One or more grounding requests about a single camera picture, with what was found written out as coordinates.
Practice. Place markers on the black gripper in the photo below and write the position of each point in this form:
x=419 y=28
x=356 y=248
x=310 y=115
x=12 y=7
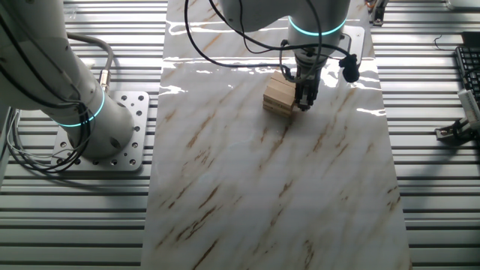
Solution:
x=307 y=84

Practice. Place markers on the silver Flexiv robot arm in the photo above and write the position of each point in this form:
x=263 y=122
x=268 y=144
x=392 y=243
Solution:
x=93 y=120

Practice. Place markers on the wooden Jenga block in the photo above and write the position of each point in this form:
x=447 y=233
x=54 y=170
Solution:
x=277 y=96
x=279 y=88
x=281 y=78

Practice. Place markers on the marble pattern table mat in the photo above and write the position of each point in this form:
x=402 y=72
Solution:
x=243 y=187

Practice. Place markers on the black clamp stand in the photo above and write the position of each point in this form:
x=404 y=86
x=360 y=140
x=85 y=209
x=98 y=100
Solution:
x=378 y=15

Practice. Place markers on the black keyboard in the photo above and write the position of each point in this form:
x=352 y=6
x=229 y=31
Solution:
x=470 y=60

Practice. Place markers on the black box device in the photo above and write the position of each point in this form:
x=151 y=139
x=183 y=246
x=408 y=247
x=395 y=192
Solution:
x=471 y=38

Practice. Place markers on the light grey device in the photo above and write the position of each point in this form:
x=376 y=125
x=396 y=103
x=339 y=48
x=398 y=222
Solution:
x=465 y=3

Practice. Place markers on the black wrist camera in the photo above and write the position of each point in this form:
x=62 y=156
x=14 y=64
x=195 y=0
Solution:
x=350 y=73

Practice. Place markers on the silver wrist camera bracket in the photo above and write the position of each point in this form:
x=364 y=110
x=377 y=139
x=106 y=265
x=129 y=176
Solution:
x=356 y=37

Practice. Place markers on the metal camera mount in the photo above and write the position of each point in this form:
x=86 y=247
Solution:
x=444 y=132

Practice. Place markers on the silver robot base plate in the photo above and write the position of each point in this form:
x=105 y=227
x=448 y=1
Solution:
x=139 y=112

